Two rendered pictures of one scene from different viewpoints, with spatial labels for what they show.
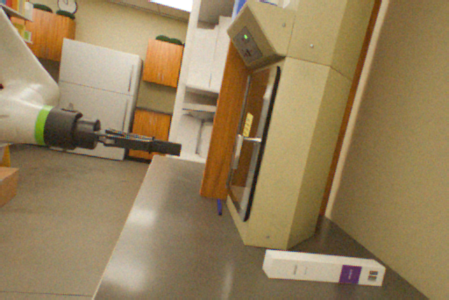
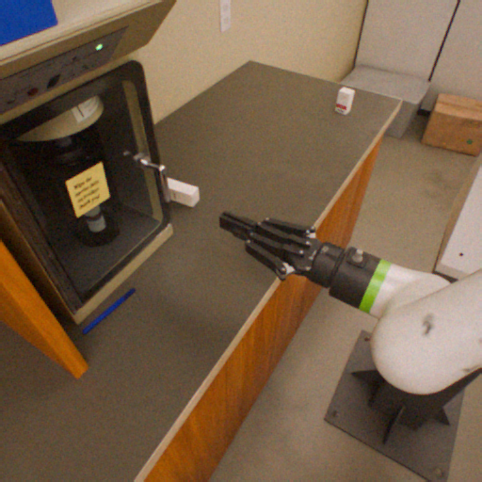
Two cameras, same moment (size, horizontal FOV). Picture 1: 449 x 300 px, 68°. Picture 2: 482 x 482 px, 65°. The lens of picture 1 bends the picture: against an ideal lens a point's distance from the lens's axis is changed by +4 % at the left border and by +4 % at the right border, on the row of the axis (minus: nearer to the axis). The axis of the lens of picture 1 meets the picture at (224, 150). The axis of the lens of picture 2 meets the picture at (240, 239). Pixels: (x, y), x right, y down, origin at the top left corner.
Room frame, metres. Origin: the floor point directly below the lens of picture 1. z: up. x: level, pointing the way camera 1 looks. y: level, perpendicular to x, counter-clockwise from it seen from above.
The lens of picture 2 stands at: (1.16, 0.49, 1.65)
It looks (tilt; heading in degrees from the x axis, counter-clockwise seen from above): 48 degrees down; 222
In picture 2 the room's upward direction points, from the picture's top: straight up
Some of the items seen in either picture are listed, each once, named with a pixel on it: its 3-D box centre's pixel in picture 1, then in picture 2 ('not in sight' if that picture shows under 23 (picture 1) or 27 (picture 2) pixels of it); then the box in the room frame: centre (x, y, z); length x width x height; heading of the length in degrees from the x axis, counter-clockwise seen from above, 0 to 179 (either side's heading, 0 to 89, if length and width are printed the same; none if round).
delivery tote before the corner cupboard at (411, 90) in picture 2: not in sight; (380, 102); (-1.73, -0.60, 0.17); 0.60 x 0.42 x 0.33; 98
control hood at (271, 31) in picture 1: (252, 40); (76, 50); (0.92, -0.01, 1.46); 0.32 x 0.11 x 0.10; 10
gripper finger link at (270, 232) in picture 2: (129, 141); (281, 238); (0.76, 0.23, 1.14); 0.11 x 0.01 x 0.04; 97
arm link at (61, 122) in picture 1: (67, 127); (353, 275); (0.75, 0.37, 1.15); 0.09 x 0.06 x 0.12; 10
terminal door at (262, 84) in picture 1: (248, 139); (104, 195); (0.93, -0.06, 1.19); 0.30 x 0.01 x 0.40; 9
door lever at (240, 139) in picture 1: (244, 152); (157, 181); (0.82, -0.05, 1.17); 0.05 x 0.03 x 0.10; 99
